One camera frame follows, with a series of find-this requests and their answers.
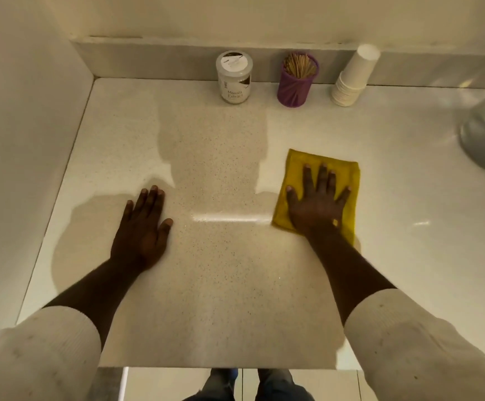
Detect person's right hand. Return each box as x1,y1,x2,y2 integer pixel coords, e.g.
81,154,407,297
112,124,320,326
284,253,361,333
286,163,352,238

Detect person's leg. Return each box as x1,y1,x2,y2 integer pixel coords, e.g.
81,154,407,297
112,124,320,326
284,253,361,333
183,368,243,401
257,368,315,401

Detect person's right forearm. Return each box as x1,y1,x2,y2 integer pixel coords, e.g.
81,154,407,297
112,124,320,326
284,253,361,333
305,228,485,401

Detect person's right leg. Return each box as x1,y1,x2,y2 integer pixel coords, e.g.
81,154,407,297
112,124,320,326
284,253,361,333
257,368,315,401

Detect bundle of wooden sticks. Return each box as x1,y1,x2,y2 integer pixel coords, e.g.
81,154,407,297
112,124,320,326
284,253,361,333
283,53,317,78

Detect person's left hand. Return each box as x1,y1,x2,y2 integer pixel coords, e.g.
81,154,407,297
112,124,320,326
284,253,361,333
109,185,174,274

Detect purple stick holder cup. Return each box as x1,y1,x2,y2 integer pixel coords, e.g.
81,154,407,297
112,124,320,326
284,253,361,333
277,53,320,108

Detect white labelled jar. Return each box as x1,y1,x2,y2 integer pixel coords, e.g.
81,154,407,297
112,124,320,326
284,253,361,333
216,51,254,105

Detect yellow cleaning cloth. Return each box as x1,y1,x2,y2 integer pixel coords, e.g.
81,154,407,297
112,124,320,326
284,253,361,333
271,148,361,247

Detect person's left leg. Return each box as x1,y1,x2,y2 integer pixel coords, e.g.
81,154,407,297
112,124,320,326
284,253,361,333
183,368,243,401

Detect person's left forearm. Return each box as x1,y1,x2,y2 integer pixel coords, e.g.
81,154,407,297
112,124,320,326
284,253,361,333
0,258,146,401

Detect stack of white paper cups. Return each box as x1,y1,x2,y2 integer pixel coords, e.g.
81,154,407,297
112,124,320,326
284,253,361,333
331,43,382,107

